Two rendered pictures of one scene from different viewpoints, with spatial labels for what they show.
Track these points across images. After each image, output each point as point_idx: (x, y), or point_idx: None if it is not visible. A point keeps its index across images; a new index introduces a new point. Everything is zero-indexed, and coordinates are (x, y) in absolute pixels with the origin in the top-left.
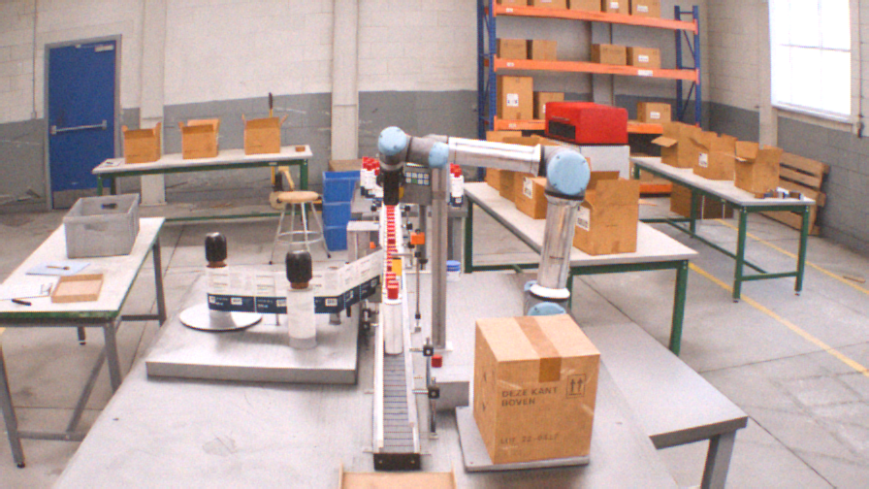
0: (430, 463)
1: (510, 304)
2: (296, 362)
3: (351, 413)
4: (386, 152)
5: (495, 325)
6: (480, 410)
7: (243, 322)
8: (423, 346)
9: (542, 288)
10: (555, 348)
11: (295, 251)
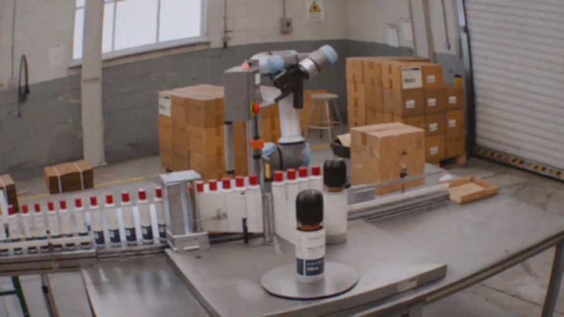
0: None
1: None
2: (372, 231)
3: (402, 219)
4: (333, 61)
5: (384, 133)
6: (397, 177)
7: None
8: (349, 183)
9: (301, 136)
10: (401, 126)
11: (339, 158)
